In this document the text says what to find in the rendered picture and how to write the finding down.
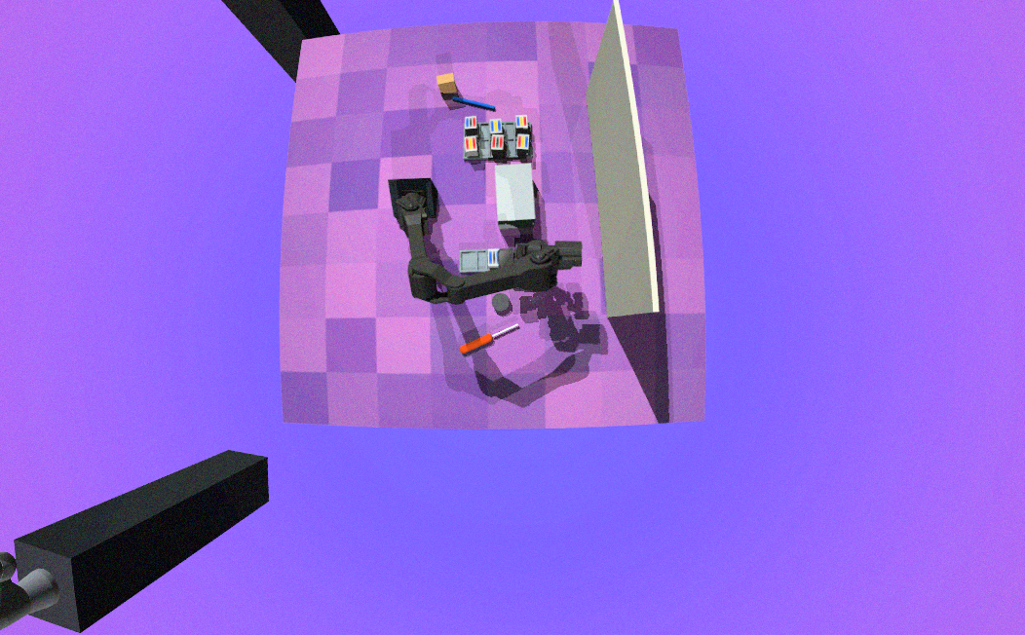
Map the red-handled screwdriver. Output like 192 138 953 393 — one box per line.
459 324 518 354

